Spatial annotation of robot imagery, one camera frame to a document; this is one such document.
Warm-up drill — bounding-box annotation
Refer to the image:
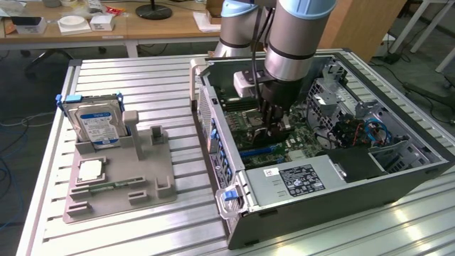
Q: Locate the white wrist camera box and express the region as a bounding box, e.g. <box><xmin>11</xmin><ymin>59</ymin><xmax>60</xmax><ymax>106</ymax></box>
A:
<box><xmin>233</xmin><ymin>71</ymin><xmax>265</xmax><ymax>99</ymax></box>

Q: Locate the white box with round hole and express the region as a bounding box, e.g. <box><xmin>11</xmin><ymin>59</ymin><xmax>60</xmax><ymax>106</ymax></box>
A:
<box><xmin>56</xmin><ymin>14</ymin><xmax>92</xmax><ymax>36</ymax></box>

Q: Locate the small white labelled box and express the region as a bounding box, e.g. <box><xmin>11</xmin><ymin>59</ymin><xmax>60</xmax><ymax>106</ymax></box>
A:
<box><xmin>89</xmin><ymin>14</ymin><xmax>116</xmax><ymax>31</ymax></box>

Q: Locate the white box with black lid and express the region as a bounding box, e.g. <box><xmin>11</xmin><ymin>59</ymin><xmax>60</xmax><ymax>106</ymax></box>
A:
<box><xmin>9</xmin><ymin>16</ymin><xmax>48</xmax><ymax>35</ymax></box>

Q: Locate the blue wire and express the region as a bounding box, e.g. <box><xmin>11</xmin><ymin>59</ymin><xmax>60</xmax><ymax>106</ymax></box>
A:
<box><xmin>365</xmin><ymin>118</ymin><xmax>393</xmax><ymax>146</ymax></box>

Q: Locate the Nvidia GPU graphics card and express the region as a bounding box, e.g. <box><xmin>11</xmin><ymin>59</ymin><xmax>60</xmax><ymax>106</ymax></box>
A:
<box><xmin>244</xmin><ymin>127</ymin><xmax>291</xmax><ymax>149</ymax></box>

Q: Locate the red wire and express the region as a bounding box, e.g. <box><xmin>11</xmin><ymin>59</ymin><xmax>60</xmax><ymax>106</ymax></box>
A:
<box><xmin>351</xmin><ymin>121</ymin><xmax>372</xmax><ymax>146</ymax></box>

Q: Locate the perforated metal disk bay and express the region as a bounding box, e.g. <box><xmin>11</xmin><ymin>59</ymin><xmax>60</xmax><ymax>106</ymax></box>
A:
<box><xmin>305</xmin><ymin>78</ymin><xmax>360</xmax><ymax>126</ymax></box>

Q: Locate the grey 3D-printed parts rack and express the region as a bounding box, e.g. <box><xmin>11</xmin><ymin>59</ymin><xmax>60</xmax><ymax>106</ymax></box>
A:
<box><xmin>61</xmin><ymin>109</ymin><xmax>179</xmax><ymax>225</ymax></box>

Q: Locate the silver CPU chip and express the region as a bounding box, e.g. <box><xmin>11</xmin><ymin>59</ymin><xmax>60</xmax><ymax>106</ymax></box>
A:
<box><xmin>77</xmin><ymin>159</ymin><xmax>105</xmax><ymax>183</ymax></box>

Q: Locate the white table frame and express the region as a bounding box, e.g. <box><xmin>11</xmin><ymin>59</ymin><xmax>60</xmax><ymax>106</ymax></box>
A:
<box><xmin>388</xmin><ymin>0</ymin><xmax>455</xmax><ymax>73</ymax></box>

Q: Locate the white paper stack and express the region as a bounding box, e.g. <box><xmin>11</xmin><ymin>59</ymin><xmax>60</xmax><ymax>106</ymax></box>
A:
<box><xmin>192</xmin><ymin>11</ymin><xmax>221</xmax><ymax>33</ymax></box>

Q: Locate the CPU socket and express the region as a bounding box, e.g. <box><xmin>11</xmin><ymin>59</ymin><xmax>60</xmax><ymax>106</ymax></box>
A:
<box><xmin>241</xmin><ymin>108</ymin><xmax>264</xmax><ymax>127</ymax></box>

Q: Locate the black floor stand leg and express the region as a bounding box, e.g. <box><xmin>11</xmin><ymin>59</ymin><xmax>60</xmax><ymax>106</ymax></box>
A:
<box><xmin>403</xmin><ymin>82</ymin><xmax>455</xmax><ymax>107</ymax></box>

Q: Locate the blue expansion slot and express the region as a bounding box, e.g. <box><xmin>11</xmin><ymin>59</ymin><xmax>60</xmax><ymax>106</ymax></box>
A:
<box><xmin>240</xmin><ymin>145</ymin><xmax>277</xmax><ymax>158</ymax></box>

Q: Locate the black round lamp base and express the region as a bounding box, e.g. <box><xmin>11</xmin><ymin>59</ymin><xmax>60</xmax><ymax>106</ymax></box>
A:
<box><xmin>135</xmin><ymin>0</ymin><xmax>173</xmax><ymax>21</ymax></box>

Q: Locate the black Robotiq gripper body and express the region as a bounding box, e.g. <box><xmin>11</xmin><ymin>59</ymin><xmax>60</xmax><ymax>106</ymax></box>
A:
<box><xmin>260</xmin><ymin>78</ymin><xmax>303</xmax><ymax>111</ymax></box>

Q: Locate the white floor cable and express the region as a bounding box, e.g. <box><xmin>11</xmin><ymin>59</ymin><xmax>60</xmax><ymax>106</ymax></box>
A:
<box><xmin>0</xmin><ymin>111</ymin><xmax>60</xmax><ymax>127</ymax></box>

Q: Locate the hard disk in blue caddy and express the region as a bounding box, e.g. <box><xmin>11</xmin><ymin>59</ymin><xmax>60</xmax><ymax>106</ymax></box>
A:
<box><xmin>55</xmin><ymin>90</ymin><xmax>131</xmax><ymax>150</ymax></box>

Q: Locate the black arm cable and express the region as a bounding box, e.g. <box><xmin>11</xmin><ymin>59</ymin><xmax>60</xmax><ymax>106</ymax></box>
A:
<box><xmin>251</xmin><ymin>7</ymin><xmax>276</xmax><ymax>108</ymax></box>

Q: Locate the green motherboard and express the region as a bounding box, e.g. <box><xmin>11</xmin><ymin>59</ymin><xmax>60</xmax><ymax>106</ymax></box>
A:
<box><xmin>215</xmin><ymin>87</ymin><xmax>323</xmax><ymax>171</ymax></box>

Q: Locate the grey power supply unit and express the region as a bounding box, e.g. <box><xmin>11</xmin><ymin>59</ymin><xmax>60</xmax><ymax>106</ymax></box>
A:
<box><xmin>243</xmin><ymin>155</ymin><xmax>348</xmax><ymax>207</ymax></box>

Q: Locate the brown cardboard box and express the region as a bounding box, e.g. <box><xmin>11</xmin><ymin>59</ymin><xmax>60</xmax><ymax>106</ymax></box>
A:
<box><xmin>205</xmin><ymin>0</ymin><xmax>224</xmax><ymax>18</ymax></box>

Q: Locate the wooden cabinet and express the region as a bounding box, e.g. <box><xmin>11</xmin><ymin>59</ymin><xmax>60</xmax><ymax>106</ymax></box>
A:
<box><xmin>317</xmin><ymin>0</ymin><xmax>408</xmax><ymax>63</ymax></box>

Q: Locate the wooden desk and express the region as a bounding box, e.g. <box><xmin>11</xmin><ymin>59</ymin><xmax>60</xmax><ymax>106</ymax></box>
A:
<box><xmin>0</xmin><ymin>0</ymin><xmax>320</xmax><ymax>58</ymax></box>

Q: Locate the green RAM stick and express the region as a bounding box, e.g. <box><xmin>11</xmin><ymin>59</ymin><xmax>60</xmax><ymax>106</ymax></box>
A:
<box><xmin>87</xmin><ymin>179</ymin><xmax>135</xmax><ymax>191</ymax></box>

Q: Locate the black chair base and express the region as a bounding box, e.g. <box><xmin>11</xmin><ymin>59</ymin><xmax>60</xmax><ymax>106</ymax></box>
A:
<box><xmin>21</xmin><ymin>49</ymin><xmax>75</xmax><ymax>79</ymax></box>

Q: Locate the blue floor cable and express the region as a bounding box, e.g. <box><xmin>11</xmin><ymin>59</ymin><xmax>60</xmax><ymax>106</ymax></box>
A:
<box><xmin>0</xmin><ymin>127</ymin><xmax>31</xmax><ymax>230</ymax></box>

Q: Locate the open black PC case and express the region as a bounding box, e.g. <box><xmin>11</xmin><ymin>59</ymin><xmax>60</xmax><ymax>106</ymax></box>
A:
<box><xmin>189</xmin><ymin>48</ymin><xmax>455</xmax><ymax>250</ymax></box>

